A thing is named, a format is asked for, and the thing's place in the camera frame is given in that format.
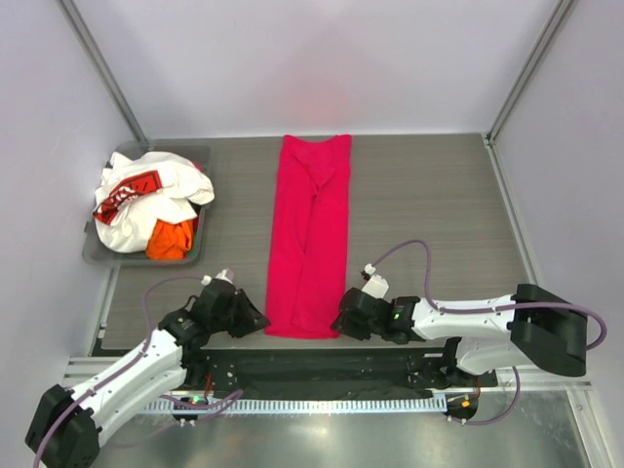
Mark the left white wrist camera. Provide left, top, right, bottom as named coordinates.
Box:
left=201, top=268, right=234, bottom=286

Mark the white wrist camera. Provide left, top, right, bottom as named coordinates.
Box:
left=361, top=263, right=389, bottom=299
left=201, top=268, right=234, bottom=286

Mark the white t shirt red print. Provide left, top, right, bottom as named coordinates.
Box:
left=93, top=151, right=215, bottom=254

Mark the aluminium front rail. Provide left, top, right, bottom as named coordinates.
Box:
left=58, top=353, right=594, bottom=399

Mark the pink t shirt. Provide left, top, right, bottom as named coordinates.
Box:
left=265, top=135, right=352, bottom=339

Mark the orange t shirt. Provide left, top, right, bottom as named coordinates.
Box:
left=145, top=219, right=198, bottom=261

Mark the aluminium frame post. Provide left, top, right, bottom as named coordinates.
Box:
left=57, top=0, right=149, bottom=147
left=483, top=0, right=577, bottom=147

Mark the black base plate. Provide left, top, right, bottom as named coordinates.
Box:
left=180, top=347, right=497, bottom=401

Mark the left aluminium frame post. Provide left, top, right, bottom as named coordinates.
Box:
left=57, top=0, right=149, bottom=147

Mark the right aluminium frame post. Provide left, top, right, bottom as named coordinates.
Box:
left=483, top=0, right=577, bottom=147

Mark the white slotted cable duct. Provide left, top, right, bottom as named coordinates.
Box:
left=140, top=394, right=448, bottom=417

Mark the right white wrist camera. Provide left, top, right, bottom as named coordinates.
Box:
left=361, top=263, right=389, bottom=299

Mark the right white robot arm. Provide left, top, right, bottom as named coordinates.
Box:
left=331, top=284, right=588, bottom=389

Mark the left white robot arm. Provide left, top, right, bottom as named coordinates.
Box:
left=25, top=278, right=270, bottom=467

